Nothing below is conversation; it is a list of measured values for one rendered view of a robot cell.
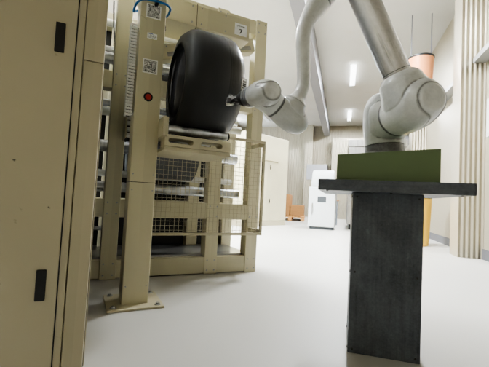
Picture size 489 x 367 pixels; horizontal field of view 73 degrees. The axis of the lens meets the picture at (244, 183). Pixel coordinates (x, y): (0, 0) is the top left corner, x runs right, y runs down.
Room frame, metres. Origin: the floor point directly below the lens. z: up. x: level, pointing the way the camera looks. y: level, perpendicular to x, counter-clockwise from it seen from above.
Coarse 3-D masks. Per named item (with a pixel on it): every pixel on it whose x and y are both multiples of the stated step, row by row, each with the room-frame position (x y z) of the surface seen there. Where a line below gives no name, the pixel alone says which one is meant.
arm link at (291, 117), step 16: (320, 0) 1.29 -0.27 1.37; (304, 16) 1.29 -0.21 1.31; (320, 16) 1.32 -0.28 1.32; (304, 32) 1.30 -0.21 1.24; (304, 48) 1.31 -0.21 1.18; (304, 64) 1.32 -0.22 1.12; (304, 80) 1.33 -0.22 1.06; (288, 96) 1.32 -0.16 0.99; (304, 96) 1.34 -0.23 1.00; (288, 112) 1.29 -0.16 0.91; (304, 112) 1.33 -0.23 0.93; (288, 128) 1.34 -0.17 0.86; (304, 128) 1.35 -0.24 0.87
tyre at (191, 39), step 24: (192, 48) 1.61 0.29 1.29; (216, 48) 1.63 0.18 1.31; (192, 72) 1.59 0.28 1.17; (216, 72) 1.61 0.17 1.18; (240, 72) 1.67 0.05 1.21; (168, 96) 2.01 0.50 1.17; (192, 96) 1.61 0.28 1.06; (216, 96) 1.64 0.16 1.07; (192, 120) 1.69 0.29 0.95; (216, 120) 1.72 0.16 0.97
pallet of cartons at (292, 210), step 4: (288, 196) 9.73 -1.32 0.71; (292, 196) 10.78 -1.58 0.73; (288, 200) 9.73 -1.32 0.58; (292, 200) 10.86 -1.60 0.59; (288, 204) 9.73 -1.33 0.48; (288, 208) 9.73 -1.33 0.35; (292, 208) 9.73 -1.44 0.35; (296, 208) 9.70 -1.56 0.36; (300, 208) 9.68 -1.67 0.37; (304, 208) 10.26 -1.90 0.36; (288, 212) 9.73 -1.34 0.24; (292, 212) 9.73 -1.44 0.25; (296, 212) 9.70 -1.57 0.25; (300, 212) 9.68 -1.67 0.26; (288, 216) 9.71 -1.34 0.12; (292, 216) 9.69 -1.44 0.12; (296, 216) 9.66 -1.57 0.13; (300, 216) 10.20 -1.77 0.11; (304, 216) 10.73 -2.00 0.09; (288, 220) 9.71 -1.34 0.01
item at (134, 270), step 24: (144, 24) 1.66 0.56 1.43; (144, 48) 1.66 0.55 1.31; (144, 96) 1.67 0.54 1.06; (144, 120) 1.67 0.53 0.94; (144, 144) 1.67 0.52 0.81; (144, 168) 1.68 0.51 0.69; (144, 192) 1.68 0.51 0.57; (144, 216) 1.68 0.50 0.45; (144, 240) 1.69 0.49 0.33; (144, 264) 1.69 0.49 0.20; (120, 288) 1.70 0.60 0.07; (144, 288) 1.69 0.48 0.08
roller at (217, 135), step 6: (174, 126) 1.66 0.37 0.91; (180, 126) 1.68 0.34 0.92; (168, 132) 1.66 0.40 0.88; (174, 132) 1.67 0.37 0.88; (180, 132) 1.68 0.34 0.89; (186, 132) 1.69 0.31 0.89; (192, 132) 1.70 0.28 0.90; (198, 132) 1.72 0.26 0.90; (204, 132) 1.73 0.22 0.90; (210, 132) 1.75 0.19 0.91; (216, 132) 1.77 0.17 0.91; (222, 132) 1.79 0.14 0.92; (210, 138) 1.77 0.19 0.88; (216, 138) 1.77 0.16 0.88; (222, 138) 1.78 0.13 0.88; (228, 138) 1.80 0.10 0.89
